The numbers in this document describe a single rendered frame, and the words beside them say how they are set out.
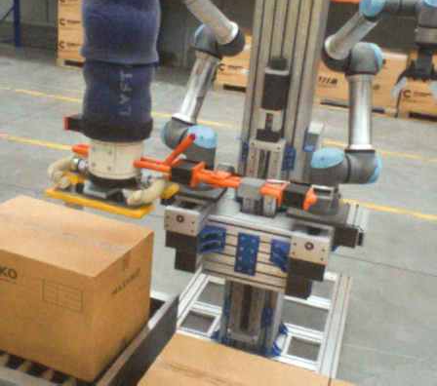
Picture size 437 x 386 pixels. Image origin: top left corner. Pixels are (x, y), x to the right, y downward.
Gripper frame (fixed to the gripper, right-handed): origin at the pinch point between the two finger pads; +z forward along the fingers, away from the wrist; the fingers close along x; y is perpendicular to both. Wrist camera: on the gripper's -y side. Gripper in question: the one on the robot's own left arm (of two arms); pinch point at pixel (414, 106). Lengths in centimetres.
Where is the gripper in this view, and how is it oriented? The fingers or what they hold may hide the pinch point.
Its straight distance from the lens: 204.0
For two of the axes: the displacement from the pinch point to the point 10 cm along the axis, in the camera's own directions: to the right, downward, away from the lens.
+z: -0.9, 9.4, 3.4
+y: 2.9, -3.0, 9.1
